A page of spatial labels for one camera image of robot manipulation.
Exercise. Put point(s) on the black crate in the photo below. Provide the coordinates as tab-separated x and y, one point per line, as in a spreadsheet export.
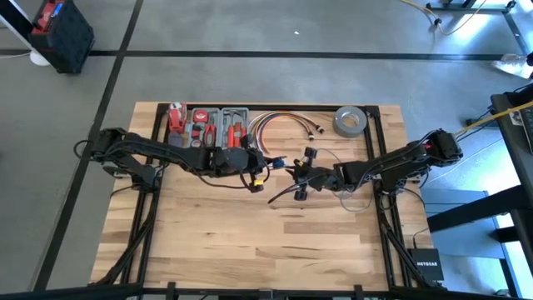
68	41

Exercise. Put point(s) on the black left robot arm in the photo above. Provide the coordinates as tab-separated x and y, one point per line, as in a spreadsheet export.
166	150

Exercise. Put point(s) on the dark bin with red trim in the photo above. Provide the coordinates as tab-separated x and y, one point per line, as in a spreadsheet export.
48	14

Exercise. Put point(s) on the black desk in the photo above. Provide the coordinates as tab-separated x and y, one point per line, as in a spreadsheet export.
512	146

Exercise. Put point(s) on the black floor stand frame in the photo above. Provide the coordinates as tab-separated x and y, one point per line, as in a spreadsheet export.
466	7

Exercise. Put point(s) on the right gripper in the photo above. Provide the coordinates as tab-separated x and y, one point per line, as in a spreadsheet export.
325	177

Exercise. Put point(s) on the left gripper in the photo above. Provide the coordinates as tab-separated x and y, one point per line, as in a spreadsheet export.
239	162

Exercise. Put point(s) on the round black tape roll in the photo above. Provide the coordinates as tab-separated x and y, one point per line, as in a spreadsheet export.
195	143

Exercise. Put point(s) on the grey duct tape roll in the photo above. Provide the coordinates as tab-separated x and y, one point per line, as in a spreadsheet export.
337	125

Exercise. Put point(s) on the light blue table stand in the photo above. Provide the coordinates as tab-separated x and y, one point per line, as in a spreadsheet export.
39	59

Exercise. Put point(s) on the black metal table frame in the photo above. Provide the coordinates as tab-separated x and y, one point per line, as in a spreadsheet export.
291	107

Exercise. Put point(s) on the translucent plastic bag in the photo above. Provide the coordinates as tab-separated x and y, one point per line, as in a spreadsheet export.
512	66

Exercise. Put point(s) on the red tape measure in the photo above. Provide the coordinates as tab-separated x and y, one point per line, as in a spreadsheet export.
200	116

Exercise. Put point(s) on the black Netgear router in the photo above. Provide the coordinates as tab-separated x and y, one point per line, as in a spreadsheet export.
426	264

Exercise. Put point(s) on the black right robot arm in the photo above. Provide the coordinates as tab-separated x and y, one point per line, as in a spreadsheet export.
395	160

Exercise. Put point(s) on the grey open tool case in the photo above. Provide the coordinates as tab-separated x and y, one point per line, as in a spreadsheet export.
220	125

